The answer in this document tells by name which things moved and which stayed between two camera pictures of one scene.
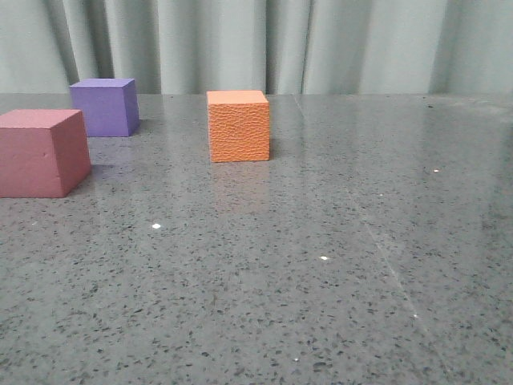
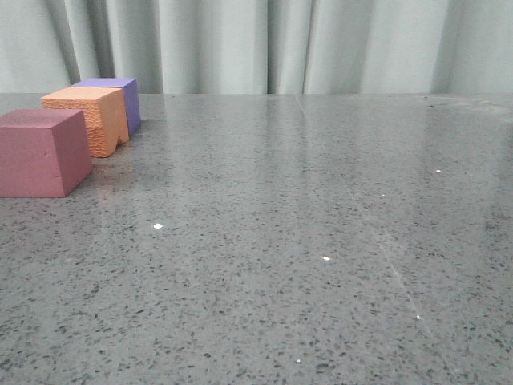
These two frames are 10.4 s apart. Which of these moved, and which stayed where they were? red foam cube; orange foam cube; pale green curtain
Moved: orange foam cube
Stayed: pale green curtain; red foam cube
